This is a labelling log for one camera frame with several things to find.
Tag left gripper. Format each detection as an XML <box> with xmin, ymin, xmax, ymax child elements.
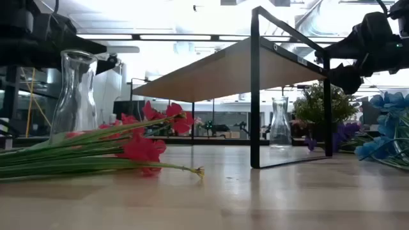
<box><xmin>0</xmin><ymin>12</ymin><xmax>111</xmax><ymax>75</ymax></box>

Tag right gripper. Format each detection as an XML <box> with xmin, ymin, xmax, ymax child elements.
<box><xmin>314</xmin><ymin>11</ymin><xmax>409</xmax><ymax>95</ymax></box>

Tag clear glass vase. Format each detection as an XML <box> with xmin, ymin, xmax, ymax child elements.
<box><xmin>269</xmin><ymin>96</ymin><xmax>293</xmax><ymax>150</ymax></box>
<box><xmin>49</xmin><ymin>49</ymin><xmax>99</xmax><ymax>145</ymax></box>

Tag potted green plant white blossoms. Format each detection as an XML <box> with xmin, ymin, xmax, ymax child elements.
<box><xmin>292</xmin><ymin>80</ymin><xmax>359</xmax><ymax>143</ymax></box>

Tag purple artificial flower bunch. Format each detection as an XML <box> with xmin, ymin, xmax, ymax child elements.
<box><xmin>303</xmin><ymin>122</ymin><xmax>364</xmax><ymax>153</ymax></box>

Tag black computer monitor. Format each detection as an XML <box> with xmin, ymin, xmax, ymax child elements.
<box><xmin>112</xmin><ymin>100</ymin><xmax>146</xmax><ymax>121</ymax></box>

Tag LED light bar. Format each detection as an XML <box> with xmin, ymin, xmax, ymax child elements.
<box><xmin>76</xmin><ymin>33</ymin><xmax>373</xmax><ymax>43</ymax></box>

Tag blue artificial flower bunch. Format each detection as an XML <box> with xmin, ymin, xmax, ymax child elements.
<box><xmin>353</xmin><ymin>91</ymin><xmax>409</xmax><ymax>171</ymax></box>

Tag brown cardboard box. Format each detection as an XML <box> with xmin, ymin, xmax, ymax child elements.
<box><xmin>220</xmin><ymin>130</ymin><xmax>241</xmax><ymax>140</ymax></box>

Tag yellow extension cable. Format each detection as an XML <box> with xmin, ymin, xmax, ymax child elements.
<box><xmin>20</xmin><ymin>66</ymin><xmax>52</xmax><ymax>139</ymax></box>

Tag wooden shelf black metal frame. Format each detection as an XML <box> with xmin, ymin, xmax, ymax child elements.
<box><xmin>129</xmin><ymin>5</ymin><xmax>334</xmax><ymax>169</ymax></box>

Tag small grey cylinder post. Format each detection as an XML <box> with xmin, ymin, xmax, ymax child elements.
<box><xmin>0</xmin><ymin>134</ymin><xmax>13</xmax><ymax>151</ymax></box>

